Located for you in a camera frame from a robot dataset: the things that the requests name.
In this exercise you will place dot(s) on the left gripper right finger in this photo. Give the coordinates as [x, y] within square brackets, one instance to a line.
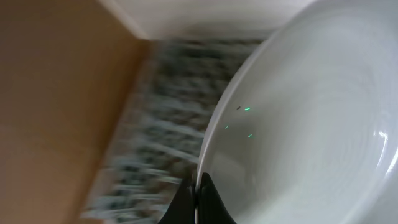
[211, 209]

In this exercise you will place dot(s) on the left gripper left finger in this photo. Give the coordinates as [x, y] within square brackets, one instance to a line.
[182, 207]

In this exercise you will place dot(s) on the grey round plate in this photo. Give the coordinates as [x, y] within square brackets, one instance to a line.
[306, 131]

